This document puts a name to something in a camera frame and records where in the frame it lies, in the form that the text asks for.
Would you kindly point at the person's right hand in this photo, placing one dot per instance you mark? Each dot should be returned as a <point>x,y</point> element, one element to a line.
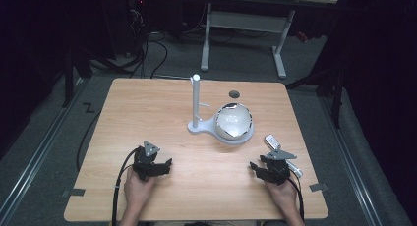
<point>283,195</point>

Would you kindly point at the small silver white remote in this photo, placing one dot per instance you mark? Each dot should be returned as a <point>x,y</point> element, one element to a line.
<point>271,141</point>

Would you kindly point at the white stand with pole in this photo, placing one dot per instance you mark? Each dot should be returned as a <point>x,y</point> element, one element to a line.
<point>195,101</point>

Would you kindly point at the wooden desk with grey frame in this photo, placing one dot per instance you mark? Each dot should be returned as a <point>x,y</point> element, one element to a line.
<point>246,23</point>

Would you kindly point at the white bowl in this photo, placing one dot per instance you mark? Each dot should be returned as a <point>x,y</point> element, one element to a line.
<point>233,122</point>

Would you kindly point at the black metal stand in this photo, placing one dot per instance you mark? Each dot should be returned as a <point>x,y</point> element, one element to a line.
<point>336,98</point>
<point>68,78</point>

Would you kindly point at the grey tape piece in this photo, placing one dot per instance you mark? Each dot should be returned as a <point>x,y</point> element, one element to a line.
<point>76,192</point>
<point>318,187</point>

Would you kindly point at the person's left hand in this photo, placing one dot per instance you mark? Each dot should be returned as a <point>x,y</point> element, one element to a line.
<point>137,190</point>

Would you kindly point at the black round table grommet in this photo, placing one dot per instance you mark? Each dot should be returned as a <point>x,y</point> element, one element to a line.
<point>234,94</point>

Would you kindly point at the metal floor rail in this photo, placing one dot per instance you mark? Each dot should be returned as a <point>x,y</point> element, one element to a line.
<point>39,144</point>
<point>350,160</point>

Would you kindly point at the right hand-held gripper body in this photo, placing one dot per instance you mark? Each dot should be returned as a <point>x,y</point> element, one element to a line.
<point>278,167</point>

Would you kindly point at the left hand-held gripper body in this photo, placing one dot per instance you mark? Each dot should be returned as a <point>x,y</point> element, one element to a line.
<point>144,160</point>

